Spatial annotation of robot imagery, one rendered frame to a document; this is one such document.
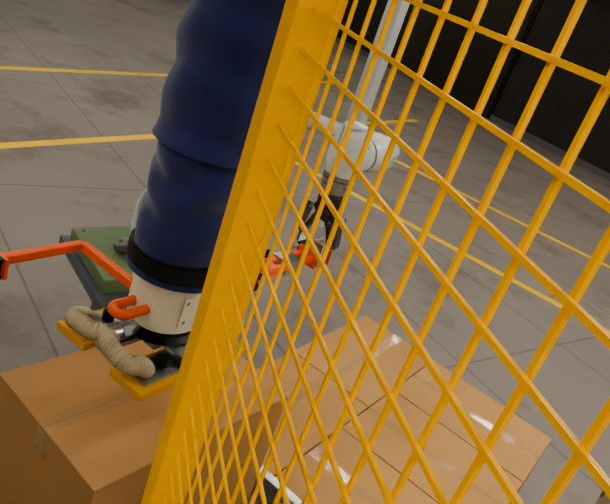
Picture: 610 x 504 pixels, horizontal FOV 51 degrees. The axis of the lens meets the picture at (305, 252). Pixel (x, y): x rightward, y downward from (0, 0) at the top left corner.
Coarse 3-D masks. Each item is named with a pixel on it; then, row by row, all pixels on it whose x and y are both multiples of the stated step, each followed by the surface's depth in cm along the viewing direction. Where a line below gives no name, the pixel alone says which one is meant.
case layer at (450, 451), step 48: (336, 336) 287; (384, 336) 300; (288, 384) 245; (432, 384) 277; (288, 432) 221; (384, 432) 237; (432, 432) 247; (480, 432) 257; (528, 432) 267; (288, 480) 201; (384, 480) 215; (480, 480) 230
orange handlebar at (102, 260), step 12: (12, 252) 138; (24, 252) 140; (36, 252) 142; (48, 252) 144; (60, 252) 147; (84, 252) 151; (96, 252) 150; (300, 252) 190; (108, 264) 147; (120, 276) 145; (120, 300) 136; (132, 300) 138; (120, 312) 132; (132, 312) 134; (144, 312) 136
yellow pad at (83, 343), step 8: (96, 312) 149; (104, 312) 146; (64, 320) 143; (104, 320) 147; (112, 320) 147; (64, 328) 141; (72, 336) 140; (80, 336) 140; (80, 344) 139; (88, 344) 139
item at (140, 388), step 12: (156, 360) 139; (168, 360) 138; (120, 372) 134; (156, 372) 137; (168, 372) 138; (120, 384) 133; (132, 384) 132; (144, 384) 132; (156, 384) 134; (168, 384) 136; (144, 396) 131
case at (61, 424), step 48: (0, 384) 147; (48, 384) 148; (96, 384) 153; (0, 432) 150; (48, 432) 136; (96, 432) 140; (144, 432) 145; (0, 480) 154; (48, 480) 138; (96, 480) 129; (144, 480) 139; (192, 480) 156
